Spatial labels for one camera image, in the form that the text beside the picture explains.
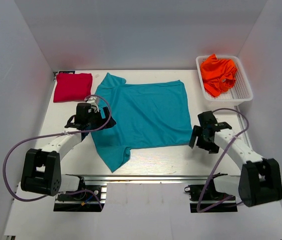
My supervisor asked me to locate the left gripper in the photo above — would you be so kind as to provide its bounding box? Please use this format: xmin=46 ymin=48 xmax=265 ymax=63
xmin=87 ymin=106 xmax=116 ymax=132

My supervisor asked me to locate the teal t-shirt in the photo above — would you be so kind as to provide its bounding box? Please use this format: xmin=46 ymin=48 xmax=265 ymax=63
xmin=91 ymin=73 xmax=192 ymax=172

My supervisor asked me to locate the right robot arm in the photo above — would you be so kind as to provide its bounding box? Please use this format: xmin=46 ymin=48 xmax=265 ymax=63
xmin=189 ymin=111 xmax=282 ymax=213

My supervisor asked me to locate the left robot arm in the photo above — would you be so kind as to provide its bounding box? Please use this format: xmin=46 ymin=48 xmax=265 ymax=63
xmin=21 ymin=102 xmax=116 ymax=200

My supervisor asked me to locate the folded red t-shirt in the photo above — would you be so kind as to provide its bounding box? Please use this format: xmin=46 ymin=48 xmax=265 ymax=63
xmin=53 ymin=73 xmax=93 ymax=103

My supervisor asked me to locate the white plastic basket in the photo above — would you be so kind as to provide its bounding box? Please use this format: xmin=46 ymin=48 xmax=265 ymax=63
xmin=196 ymin=54 xmax=253 ymax=107

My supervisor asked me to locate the orange t-shirt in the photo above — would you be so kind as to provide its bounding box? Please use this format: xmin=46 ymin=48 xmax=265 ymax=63
xmin=200 ymin=54 xmax=238 ymax=98

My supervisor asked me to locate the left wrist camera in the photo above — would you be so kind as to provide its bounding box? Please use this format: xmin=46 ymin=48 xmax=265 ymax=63
xmin=84 ymin=96 xmax=99 ymax=112

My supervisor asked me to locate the aluminium table edge rail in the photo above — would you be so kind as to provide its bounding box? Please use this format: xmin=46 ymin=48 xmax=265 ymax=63
xmin=25 ymin=174 xmax=263 ymax=185

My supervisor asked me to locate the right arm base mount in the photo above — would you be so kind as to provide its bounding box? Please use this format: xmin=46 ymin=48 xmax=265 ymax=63
xmin=184 ymin=175 xmax=242 ymax=214

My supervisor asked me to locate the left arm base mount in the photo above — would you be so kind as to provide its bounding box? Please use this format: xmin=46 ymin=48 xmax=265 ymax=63
xmin=53 ymin=174 xmax=108 ymax=213

